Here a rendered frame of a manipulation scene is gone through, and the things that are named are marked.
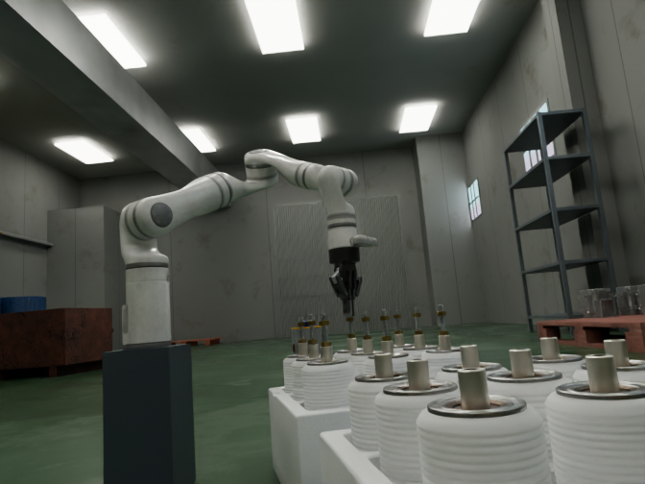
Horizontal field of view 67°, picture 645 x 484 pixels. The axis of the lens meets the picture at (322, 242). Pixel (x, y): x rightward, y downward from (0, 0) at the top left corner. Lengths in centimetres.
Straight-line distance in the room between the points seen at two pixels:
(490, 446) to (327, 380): 53
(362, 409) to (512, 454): 26
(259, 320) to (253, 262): 136
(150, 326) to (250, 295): 1069
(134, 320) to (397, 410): 74
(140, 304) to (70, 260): 1082
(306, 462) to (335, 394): 12
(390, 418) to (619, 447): 19
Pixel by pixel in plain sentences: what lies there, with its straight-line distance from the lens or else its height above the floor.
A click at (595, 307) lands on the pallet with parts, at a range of 455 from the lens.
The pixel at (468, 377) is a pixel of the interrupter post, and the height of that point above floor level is 28.
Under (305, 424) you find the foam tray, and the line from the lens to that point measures 85.
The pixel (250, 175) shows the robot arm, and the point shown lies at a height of 75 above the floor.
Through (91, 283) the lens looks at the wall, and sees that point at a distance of 1164.
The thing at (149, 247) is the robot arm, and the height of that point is 52.
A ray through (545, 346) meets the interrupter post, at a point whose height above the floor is 27.
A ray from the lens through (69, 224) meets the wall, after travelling 1208.
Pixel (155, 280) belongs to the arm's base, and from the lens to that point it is 112.
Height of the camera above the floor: 33
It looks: 9 degrees up
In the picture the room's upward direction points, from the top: 5 degrees counter-clockwise
